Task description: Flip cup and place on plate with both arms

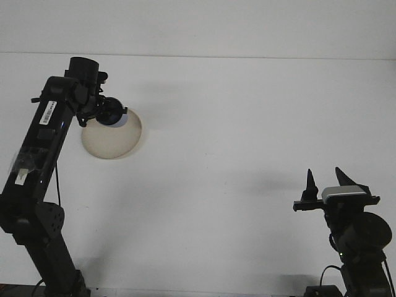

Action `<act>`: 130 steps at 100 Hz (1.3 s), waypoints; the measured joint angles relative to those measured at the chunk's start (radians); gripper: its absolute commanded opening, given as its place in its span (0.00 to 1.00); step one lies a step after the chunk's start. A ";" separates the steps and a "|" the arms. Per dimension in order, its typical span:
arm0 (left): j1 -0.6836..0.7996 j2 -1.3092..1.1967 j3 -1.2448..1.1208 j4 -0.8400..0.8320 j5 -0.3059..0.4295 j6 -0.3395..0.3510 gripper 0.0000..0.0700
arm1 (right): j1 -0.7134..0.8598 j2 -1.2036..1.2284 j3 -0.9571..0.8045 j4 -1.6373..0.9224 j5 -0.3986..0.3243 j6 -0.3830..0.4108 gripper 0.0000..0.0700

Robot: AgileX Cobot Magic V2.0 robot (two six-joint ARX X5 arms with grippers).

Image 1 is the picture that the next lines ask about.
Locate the pale round plate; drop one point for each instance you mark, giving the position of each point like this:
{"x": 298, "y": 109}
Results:
{"x": 111, "y": 142}

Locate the dark base platform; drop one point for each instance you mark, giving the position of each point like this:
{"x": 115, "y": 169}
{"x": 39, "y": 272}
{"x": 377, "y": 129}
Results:
{"x": 12, "y": 290}

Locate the pale blue cup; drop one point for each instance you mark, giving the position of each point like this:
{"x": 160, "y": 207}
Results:
{"x": 123, "y": 120}

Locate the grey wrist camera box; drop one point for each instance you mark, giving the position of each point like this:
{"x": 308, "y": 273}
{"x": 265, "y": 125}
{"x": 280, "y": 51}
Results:
{"x": 343, "y": 191}

